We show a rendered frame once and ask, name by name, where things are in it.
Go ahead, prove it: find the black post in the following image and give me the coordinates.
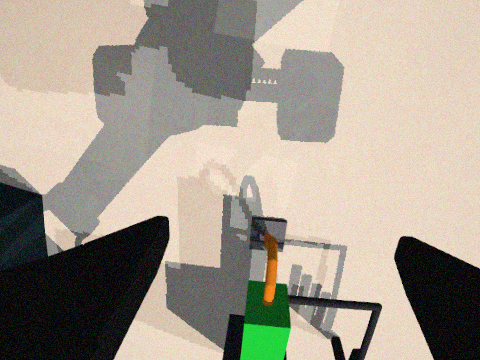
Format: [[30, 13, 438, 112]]
[[221, 315, 244, 360]]

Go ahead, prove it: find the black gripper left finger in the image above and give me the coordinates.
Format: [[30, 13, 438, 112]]
[[0, 215, 171, 360]]

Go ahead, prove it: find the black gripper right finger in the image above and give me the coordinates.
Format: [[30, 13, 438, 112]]
[[395, 236, 480, 360]]

